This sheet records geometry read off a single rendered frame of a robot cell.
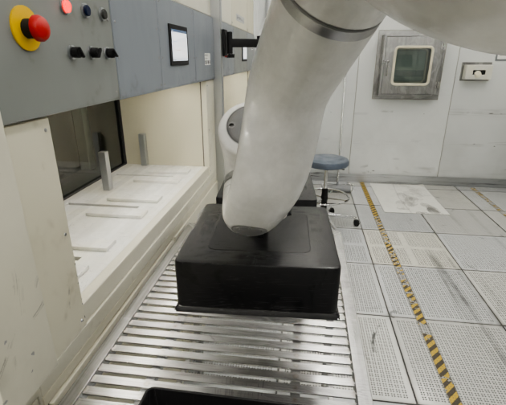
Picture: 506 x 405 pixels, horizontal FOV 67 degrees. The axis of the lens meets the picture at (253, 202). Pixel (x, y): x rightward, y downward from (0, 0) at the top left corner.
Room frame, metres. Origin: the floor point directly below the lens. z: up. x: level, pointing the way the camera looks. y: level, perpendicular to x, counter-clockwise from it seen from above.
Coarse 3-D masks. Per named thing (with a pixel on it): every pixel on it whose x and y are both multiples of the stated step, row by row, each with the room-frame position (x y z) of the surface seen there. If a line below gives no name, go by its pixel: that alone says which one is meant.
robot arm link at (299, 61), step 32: (288, 0) 0.32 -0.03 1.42; (288, 32) 0.33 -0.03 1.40; (320, 32) 0.31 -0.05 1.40; (352, 32) 0.31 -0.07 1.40; (256, 64) 0.38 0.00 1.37; (288, 64) 0.35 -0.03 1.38; (320, 64) 0.33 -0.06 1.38; (352, 64) 0.36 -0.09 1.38; (256, 96) 0.39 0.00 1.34; (288, 96) 0.37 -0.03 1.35; (320, 96) 0.37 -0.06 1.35; (256, 128) 0.39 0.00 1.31; (288, 128) 0.39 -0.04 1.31; (320, 128) 0.41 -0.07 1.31; (256, 160) 0.38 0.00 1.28; (288, 160) 0.39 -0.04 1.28; (224, 192) 0.47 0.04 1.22; (256, 192) 0.39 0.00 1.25; (288, 192) 0.39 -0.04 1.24; (256, 224) 0.42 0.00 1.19
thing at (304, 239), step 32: (224, 224) 0.73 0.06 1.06; (288, 224) 0.73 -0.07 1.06; (320, 224) 0.73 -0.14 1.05; (192, 256) 0.59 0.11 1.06; (224, 256) 0.59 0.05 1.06; (256, 256) 0.59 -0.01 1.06; (288, 256) 0.59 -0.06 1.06; (320, 256) 0.59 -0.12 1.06; (192, 288) 0.57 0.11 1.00; (224, 288) 0.57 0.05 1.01; (256, 288) 0.56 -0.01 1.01; (288, 288) 0.56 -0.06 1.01; (320, 288) 0.55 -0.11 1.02
